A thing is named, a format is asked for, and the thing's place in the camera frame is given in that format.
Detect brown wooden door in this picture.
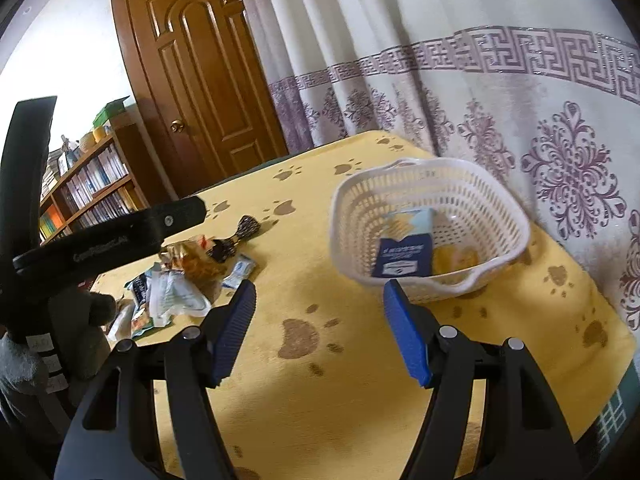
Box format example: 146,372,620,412
110,0,290,198

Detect dark blue foil packet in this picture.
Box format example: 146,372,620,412
124,271,156,306

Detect green patterned table cover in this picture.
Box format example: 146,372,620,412
592,357,640,443

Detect rows of shelved books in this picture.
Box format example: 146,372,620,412
40,142,141,238

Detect white purple patterned curtain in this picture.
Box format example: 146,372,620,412
230,0,640,331

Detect white plastic basket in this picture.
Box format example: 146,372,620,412
330,157,532,297

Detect green box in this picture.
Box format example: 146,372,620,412
92,96,131,128

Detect small white blue packet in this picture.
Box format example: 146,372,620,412
221,255,258,291

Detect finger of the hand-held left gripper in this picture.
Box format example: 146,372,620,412
12,195,207,289
0,96,57,281

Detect large white clear packet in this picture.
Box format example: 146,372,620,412
149,270,213,328

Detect pale blue snack packet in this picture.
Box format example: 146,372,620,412
382,208,435,241

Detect dark patterned snack packet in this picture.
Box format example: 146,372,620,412
206,215,261,262

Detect wooden bookshelf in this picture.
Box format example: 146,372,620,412
39,110,166,241

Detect green snack packet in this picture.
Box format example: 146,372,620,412
129,310,157,337

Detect dark blue snack box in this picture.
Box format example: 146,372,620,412
371,234,435,278

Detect orange snack packet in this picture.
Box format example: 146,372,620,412
159,236,226,281

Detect long white snack packet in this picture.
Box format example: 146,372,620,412
106,299,137,347

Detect yellow snack packet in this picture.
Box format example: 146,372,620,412
431,245,481,275

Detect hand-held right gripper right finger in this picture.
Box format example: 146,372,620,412
384,279,598,480

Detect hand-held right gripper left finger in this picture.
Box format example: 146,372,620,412
52,279,258,480

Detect yellow paw print tablecloth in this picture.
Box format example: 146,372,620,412
90,130,638,480

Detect person's left hand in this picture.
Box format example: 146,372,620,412
51,289,117,402

